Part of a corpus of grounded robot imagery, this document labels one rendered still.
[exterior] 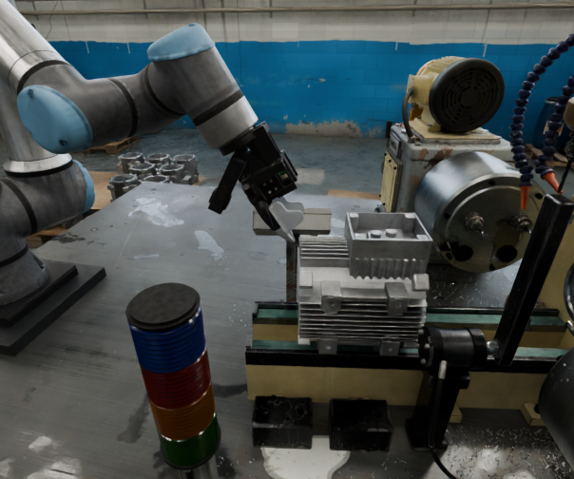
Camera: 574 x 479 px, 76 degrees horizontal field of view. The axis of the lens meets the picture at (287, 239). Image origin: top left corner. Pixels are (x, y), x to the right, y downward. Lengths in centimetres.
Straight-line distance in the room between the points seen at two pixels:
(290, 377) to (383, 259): 28
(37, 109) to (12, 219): 51
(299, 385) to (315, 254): 26
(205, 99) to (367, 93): 562
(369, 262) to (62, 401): 64
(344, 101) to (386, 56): 83
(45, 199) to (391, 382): 90
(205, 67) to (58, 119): 20
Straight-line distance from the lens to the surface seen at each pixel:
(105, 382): 88
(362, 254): 58
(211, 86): 58
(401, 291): 59
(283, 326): 77
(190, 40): 59
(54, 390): 91
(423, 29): 613
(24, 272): 111
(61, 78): 62
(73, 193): 112
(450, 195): 88
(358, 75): 613
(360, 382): 73
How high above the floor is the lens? 141
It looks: 29 degrees down
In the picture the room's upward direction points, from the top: straight up
